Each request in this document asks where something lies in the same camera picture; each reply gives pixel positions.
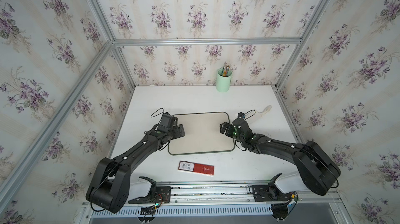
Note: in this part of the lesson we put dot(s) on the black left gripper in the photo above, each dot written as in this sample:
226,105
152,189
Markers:
177,135

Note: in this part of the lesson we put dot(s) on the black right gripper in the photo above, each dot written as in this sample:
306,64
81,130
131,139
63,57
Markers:
228,127

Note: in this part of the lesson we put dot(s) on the beige green-rimmed cutting board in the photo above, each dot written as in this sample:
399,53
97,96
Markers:
202,134

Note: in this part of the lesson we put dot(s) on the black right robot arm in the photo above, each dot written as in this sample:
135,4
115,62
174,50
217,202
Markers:
317,171

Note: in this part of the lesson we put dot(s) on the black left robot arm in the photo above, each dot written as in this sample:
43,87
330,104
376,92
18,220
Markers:
110,184

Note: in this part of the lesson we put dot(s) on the red rectangular box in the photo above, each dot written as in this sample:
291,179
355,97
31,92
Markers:
196,168

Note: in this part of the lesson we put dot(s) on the mint green utensil cup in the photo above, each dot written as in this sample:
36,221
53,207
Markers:
223,80

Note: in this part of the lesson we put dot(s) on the wooden chopsticks in cup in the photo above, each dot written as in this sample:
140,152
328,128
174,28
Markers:
225,70

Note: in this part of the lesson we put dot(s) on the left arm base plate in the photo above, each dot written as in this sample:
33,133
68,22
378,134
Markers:
146,191

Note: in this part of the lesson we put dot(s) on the aluminium front rail frame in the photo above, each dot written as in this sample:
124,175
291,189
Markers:
223,203

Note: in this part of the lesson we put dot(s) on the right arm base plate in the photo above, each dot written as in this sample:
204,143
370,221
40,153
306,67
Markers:
270,192

